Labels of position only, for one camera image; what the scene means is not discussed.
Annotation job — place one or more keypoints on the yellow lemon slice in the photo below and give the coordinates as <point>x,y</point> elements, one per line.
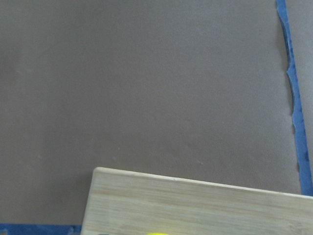
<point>157,234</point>

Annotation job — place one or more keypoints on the bamboo cutting board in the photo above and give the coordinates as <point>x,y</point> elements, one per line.
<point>124,202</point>

